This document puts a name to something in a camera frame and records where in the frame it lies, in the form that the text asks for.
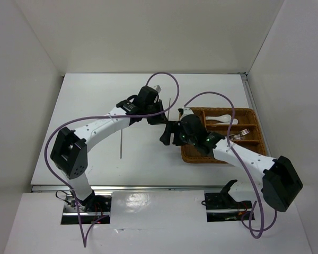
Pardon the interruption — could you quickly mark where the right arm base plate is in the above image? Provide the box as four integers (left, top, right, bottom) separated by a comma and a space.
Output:
201, 193, 252, 222

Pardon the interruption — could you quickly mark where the steel fork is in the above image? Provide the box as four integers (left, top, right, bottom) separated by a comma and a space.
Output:
234, 129, 250, 137
229, 134, 246, 140

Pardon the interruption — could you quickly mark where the purple cable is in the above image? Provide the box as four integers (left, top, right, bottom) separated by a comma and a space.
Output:
43, 71, 180, 248
184, 92, 278, 240

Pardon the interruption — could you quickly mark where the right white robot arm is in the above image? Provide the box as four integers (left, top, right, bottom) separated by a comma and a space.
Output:
160, 114, 303, 212

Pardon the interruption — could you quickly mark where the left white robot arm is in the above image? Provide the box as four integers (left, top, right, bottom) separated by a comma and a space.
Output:
50, 85, 163, 211

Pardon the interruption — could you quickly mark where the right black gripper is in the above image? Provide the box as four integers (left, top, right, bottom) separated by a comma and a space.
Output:
160, 120, 197, 146

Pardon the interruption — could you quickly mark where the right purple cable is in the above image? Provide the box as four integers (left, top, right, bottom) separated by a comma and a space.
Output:
184, 92, 278, 240

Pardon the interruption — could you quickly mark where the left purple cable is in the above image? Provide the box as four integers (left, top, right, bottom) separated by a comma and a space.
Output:
43, 71, 180, 248

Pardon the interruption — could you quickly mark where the aluminium rail front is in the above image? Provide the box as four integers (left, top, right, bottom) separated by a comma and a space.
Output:
31, 185, 225, 193

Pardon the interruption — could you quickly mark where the silver chopstick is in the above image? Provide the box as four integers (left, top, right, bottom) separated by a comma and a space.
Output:
119, 130, 123, 159
167, 98, 171, 120

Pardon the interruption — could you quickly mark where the aluminium rail right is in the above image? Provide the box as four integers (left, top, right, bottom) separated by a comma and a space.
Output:
239, 72, 270, 155

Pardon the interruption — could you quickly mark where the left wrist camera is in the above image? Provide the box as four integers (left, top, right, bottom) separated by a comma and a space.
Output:
153, 85, 162, 94

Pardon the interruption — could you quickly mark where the white ceramic spoon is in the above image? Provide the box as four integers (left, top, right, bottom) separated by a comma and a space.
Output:
215, 119, 239, 125
205, 114, 232, 122

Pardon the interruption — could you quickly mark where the aluminium rail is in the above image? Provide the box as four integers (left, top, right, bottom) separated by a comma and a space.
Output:
239, 72, 270, 155
31, 185, 225, 193

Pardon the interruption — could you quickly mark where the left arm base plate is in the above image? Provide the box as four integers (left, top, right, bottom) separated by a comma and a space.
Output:
60, 195, 112, 225

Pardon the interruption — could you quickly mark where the wicker cutlery tray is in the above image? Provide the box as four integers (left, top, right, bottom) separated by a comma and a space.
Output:
181, 107, 267, 164

